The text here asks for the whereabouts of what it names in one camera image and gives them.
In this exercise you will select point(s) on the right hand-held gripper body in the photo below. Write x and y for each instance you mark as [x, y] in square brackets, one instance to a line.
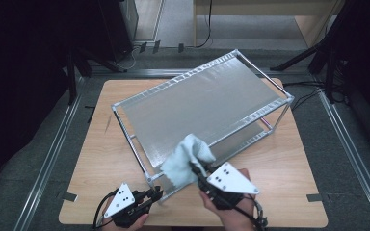
[228, 183]

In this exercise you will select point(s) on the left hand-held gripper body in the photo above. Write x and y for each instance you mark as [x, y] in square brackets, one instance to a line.
[122, 202]

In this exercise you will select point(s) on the light blue waffle cloth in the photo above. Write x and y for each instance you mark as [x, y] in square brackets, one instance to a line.
[183, 160]

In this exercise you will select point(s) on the grey two-tier shelf rack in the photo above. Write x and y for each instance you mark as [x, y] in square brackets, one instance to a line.
[205, 102]

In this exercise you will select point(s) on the person's left hand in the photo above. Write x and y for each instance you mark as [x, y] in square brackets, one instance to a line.
[138, 224]

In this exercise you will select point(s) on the person's right hand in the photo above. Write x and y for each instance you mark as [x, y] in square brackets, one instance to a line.
[234, 219]

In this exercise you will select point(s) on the black tape strip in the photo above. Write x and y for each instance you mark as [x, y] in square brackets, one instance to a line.
[314, 198]
[68, 196]

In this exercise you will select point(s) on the black metal stand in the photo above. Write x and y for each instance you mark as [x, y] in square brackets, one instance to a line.
[71, 80]

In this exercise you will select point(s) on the black tripod stand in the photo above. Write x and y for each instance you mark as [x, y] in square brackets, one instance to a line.
[302, 57]

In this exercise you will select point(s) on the black computer tower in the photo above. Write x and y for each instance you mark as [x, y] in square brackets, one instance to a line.
[115, 29]

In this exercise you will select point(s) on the light wooden desk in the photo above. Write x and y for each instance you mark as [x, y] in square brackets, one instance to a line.
[269, 9]

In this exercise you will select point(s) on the black curtain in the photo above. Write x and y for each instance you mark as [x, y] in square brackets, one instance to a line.
[19, 64]

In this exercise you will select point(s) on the aluminium floor rail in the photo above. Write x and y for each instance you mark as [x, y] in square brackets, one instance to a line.
[49, 160]
[355, 160]

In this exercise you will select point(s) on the black floor bracket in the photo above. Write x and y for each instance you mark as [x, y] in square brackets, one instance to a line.
[156, 46]
[180, 48]
[143, 47]

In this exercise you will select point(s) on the black frame stand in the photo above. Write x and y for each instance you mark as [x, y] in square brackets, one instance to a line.
[359, 48]

